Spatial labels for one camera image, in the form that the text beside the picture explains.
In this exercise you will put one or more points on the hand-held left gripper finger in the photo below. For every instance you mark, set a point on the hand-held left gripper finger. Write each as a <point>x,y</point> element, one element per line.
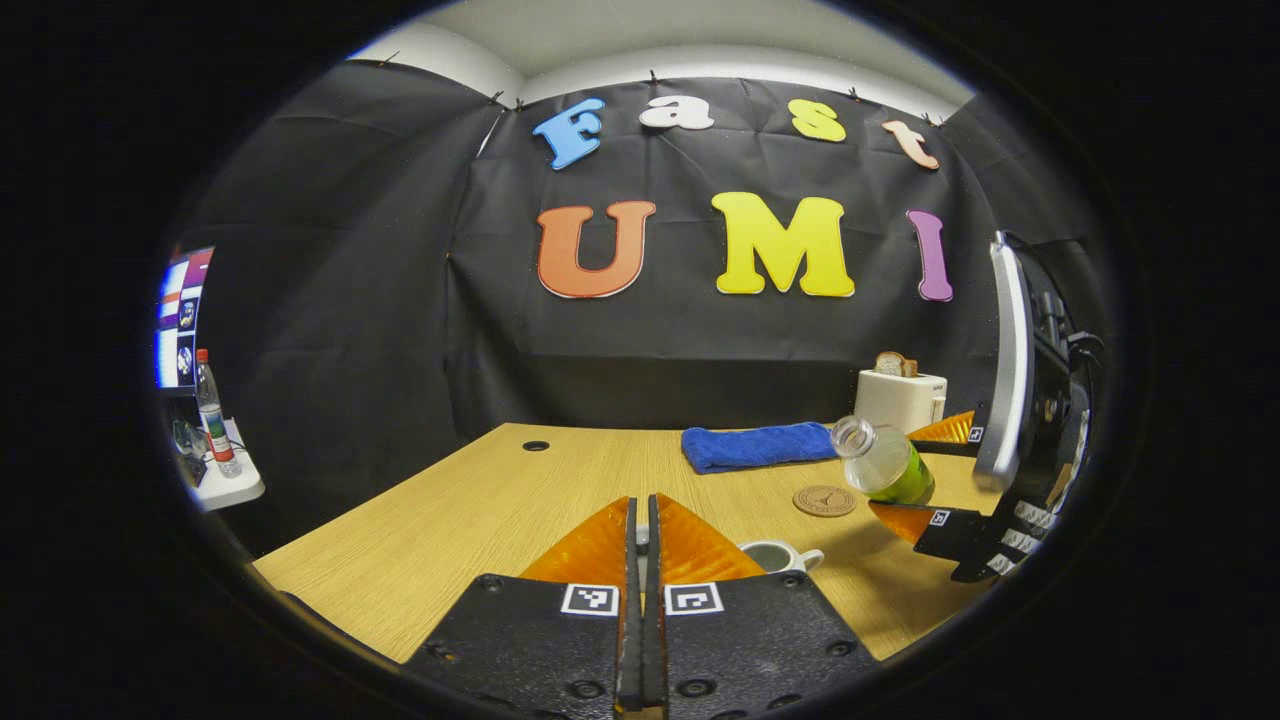
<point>653,640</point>
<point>630,640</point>

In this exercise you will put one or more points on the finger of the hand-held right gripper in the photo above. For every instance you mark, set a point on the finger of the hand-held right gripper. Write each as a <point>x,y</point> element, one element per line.
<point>950,432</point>
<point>950,532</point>

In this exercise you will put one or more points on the clear green-label water bottle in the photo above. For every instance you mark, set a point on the clear green-label water bottle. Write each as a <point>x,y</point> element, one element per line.
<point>880,465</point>

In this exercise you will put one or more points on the round brown coaster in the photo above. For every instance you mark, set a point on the round brown coaster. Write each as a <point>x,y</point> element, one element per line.
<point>825,501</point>

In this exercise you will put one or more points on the white teacup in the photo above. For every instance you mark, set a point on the white teacup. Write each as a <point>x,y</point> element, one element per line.
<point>775,558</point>

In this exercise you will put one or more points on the red-capped plastic bottle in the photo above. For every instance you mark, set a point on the red-capped plastic bottle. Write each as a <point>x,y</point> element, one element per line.
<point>215,415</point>

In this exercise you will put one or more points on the white toaster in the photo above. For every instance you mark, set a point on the white toaster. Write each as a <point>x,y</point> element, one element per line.
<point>900,400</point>

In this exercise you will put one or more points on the pale bread slice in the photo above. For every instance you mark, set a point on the pale bread slice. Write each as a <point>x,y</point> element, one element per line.
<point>888,364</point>

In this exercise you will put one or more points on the blue towel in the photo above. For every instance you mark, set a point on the blue towel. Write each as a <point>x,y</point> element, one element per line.
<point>755,446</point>

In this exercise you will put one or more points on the black backdrop cloth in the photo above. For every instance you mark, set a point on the black backdrop cloth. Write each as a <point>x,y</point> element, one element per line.
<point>650,350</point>

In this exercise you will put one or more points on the white side table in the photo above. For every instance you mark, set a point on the white side table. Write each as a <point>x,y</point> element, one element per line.
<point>235,488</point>

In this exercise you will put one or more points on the computer monitor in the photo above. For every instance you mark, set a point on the computer monitor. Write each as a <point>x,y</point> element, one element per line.
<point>182,320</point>

